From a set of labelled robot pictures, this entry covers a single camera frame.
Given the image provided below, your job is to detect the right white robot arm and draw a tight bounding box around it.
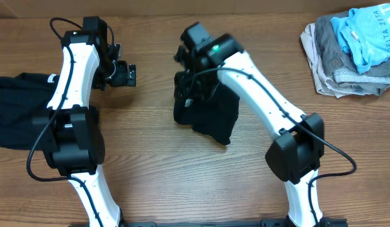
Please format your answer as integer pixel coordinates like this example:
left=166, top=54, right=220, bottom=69
left=173, top=23, right=324, bottom=226

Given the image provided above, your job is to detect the black t-shirt with logo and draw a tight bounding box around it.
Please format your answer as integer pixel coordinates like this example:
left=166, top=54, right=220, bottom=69
left=173, top=71, right=239, bottom=146

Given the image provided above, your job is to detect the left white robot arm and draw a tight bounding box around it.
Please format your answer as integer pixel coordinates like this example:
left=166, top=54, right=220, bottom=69
left=26, top=16, right=136, bottom=226

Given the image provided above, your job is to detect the light blue printed t-shirt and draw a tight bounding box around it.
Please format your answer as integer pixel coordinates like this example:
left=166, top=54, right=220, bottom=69
left=330, top=3, right=390, bottom=74

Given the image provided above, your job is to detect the beige folded garment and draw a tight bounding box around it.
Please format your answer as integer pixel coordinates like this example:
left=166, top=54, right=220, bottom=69
left=300, top=23, right=369, bottom=98

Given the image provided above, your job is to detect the white patterned folded cloth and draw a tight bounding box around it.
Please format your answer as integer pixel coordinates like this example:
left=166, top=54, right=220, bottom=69
left=332, top=67, right=390, bottom=84

